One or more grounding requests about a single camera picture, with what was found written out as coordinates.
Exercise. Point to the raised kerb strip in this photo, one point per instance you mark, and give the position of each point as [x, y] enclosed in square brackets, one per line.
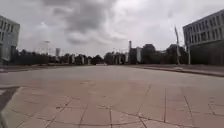
[186, 70]

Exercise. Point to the grey building with window rows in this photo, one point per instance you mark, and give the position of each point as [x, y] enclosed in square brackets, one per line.
[206, 36]

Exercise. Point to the beige stone slab pavement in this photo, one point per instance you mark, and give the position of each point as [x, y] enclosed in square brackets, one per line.
[110, 93]

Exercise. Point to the cluster of distant buildings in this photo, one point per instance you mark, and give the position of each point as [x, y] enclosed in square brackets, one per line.
[146, 54]

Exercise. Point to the grey glass office building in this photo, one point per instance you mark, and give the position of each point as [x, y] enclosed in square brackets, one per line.
[8, 37]

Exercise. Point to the pale leaning pole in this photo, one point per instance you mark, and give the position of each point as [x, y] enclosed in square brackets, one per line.
[177, 43]

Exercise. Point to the row of dark trees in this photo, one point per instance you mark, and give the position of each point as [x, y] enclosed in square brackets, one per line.
[50, 59]

